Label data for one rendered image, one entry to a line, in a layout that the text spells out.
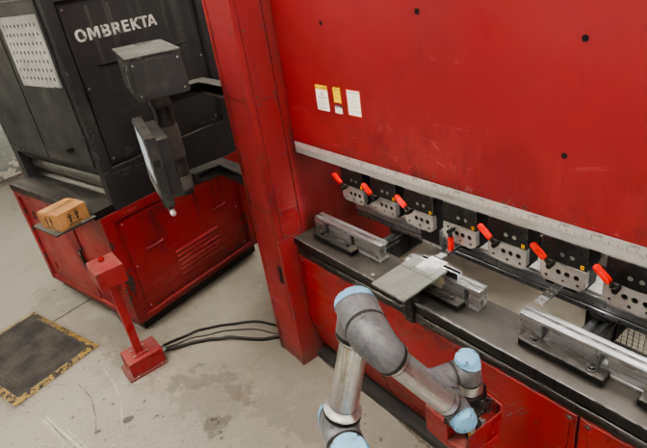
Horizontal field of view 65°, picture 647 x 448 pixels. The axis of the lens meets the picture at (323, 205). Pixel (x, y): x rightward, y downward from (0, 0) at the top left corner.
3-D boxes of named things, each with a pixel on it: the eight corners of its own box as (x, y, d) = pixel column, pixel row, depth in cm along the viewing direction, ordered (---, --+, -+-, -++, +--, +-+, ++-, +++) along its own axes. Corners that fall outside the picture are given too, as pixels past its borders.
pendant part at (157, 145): (150, 180, 280) (130, 118, 264) (171, 174, 284) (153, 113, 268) (165, 209, 243) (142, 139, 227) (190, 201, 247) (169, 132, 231)
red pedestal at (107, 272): (120, 367, 331) (75, 262, 294) (156, 347, 344) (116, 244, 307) (131, 383, 317) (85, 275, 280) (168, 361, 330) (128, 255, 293)
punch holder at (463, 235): (443, 238, 198) (442, 200, 191) (456, 229, 203) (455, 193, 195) (476, 250, 187) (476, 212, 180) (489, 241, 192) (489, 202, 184)
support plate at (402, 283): (371, 284, 208) (371, 282, 208) (414, 256, 222) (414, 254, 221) (403, 303, 195) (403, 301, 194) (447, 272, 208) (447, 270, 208)
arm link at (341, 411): (323, 465, 149) (349, 312, 127) (313, 425, 162) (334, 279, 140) (362, 461, 152) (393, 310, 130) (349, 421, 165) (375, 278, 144)
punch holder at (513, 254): (487, 255, 184) (487, 216, 176) (501, 246, 188) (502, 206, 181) (525, 271, 173) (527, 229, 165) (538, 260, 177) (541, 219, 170)
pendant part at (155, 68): (159, 197, 293) (111, 47, 255) (199, 184, 302) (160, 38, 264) (176, 231, 252) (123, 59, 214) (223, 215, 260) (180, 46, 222)
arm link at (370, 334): (384, 331, 118) (490, 418, 140) (370, 303, 128) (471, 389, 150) (349, 362, 120) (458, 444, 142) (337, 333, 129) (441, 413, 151)
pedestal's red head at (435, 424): (426, 428, 182) (424, 392, 174) (457, 405, 189) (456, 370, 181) (468, 468, 166) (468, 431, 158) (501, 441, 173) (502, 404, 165)
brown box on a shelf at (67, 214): (33, 227, 309) (25, 209, 304) (72, 209, 327) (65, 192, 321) (57, 237, 292) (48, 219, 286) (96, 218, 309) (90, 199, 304)
